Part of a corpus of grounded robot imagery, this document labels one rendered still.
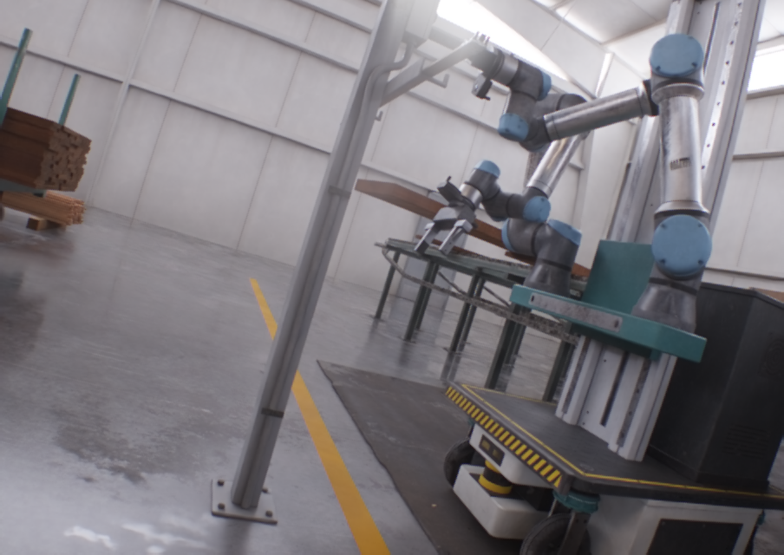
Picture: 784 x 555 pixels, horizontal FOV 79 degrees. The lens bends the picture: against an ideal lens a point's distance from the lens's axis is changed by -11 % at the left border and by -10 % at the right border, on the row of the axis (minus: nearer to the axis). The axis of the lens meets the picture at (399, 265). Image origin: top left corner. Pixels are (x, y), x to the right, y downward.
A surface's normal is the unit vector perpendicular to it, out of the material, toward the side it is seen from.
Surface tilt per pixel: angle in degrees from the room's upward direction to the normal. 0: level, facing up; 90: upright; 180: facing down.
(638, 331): 90
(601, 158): 90
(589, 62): 90
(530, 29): 90
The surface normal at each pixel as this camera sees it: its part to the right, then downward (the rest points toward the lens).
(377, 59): 0.32, 0.11
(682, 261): -0.48, -0.02
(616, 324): -0.90, -0.28
